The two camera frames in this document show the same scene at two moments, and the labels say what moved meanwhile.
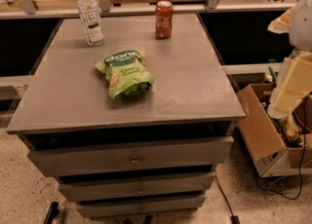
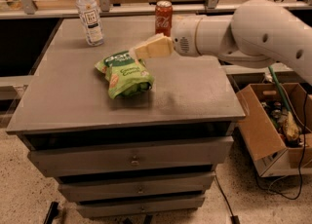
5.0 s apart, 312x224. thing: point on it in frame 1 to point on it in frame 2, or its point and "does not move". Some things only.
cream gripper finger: x=281 y=24 to x=133 y=50
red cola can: x=164 y=14 does not move
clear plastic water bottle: x=90 y=15 does not move
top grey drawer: x=130 y=157 does not move
